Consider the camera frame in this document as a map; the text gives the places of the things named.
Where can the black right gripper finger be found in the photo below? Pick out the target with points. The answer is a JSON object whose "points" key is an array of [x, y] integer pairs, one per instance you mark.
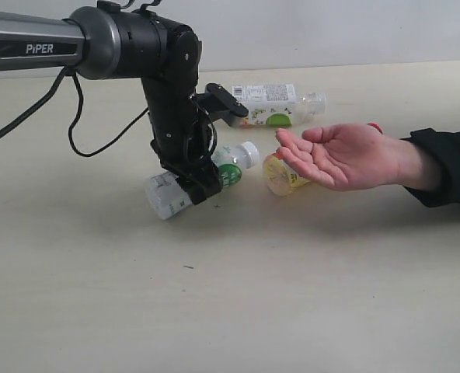
{"points": [[201, 182]]}

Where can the black sleeved forearm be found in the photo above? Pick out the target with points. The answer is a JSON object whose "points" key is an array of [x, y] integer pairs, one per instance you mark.
{"points": [[444, 148]]}

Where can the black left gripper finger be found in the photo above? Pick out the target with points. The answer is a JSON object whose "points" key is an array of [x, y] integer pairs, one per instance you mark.
{"points": [[184, 179]]}

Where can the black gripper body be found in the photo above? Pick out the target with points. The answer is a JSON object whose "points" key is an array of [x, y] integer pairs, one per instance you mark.
{"points": [[180, 139]]}

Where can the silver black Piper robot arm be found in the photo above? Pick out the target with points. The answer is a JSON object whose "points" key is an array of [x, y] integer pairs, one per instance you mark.
{"points": [[112, 41]]}

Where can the white label tea bottle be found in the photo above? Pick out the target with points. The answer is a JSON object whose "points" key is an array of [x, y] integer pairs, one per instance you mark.
{"points": [[277, 105]]}

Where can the person's open bare hand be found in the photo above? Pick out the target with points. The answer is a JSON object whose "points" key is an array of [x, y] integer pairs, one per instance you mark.
{"points": [[399, 162]]}

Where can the yellow juice bottle red cap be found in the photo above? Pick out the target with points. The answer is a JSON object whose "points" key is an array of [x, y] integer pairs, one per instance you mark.
{"points": [[280, 175]]}

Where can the green white yogurt bottle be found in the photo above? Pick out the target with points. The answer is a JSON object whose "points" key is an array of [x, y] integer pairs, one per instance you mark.
{"points": [[167, 197]]}

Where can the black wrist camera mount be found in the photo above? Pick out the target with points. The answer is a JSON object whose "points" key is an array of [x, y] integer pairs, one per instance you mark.
{"points": [[217, 103]]}

